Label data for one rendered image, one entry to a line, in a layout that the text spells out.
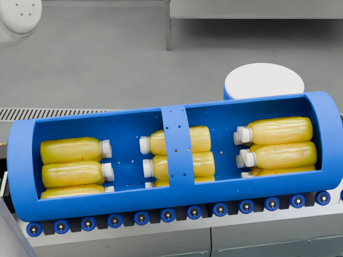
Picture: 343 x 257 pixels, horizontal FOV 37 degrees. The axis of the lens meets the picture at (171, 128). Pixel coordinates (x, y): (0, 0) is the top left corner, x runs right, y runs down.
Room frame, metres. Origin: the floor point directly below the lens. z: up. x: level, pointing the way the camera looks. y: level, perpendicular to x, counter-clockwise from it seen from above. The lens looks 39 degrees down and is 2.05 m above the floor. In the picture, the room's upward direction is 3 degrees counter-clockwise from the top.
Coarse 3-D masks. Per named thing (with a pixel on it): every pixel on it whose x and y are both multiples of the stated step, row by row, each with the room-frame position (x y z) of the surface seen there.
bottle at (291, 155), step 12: (288, 144) 1.05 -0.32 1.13; (300, 144) 1.04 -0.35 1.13; (312, 144) 1.04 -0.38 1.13; (264, 156) 1.01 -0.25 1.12; (276, 156) 1.01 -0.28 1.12; (288, 156) 1.01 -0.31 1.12; (300, 156) 1.01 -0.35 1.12; (312, 156) 1.01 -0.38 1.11; (264, 168) 1.00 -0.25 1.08; (276, 168) 1.00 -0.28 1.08
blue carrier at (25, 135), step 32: (288, 96) 1.15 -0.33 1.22; (320, 96) 1.12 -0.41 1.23; (32, 128) 1.04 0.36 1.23; (64, 128) 1.18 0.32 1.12; (96, 128) 1.19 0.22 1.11; (128, 128) 1.19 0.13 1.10; (160, 128) 1.20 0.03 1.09; (224, 128) 1.21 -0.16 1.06; (320, 128) 1.01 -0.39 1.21; (32, 160) 0.96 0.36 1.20; (128, 160) 1.16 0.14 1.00; (192, 160) 0.96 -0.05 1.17; (224, 160) 1.16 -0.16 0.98; (320, 160) 1.09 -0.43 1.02; (32, 192) 0.91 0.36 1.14; (128, 192) 0.92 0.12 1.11; (160, 192) 0.92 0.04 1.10; (192, 192) 0.93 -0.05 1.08; (224, 192) 0.94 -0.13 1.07; (256, 192) 0.95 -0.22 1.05; (288, 192) 0.96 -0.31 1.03
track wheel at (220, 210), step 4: (216, 204) 0.98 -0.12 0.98; (220, 204) 0.98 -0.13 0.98; (224, 204) 0.98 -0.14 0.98; (212, 208) 0.97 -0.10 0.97; (216, 208) 0.97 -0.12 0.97; (220, 208) 0.97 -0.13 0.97; (224, 208) 0.97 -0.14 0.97; (216, 212) 0.96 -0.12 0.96; (220, 212) 0.96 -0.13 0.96; (224, 212) 0.96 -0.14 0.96; (220, 216) 0.96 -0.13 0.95
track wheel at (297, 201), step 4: (292, 196) 0.99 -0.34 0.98; (296, 196) 0.99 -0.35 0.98; (300, 196) 0.99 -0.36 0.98; (292, 200) 0.99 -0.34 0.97; (296, 200) 0.99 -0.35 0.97; (300, 200) 0.99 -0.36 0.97; (304, 200) 0.99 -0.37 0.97; (292, 204) 0.98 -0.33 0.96; (296, 204) 0.98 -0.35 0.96; (300, 204) 0.98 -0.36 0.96; (296, 208) 0.97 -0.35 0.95
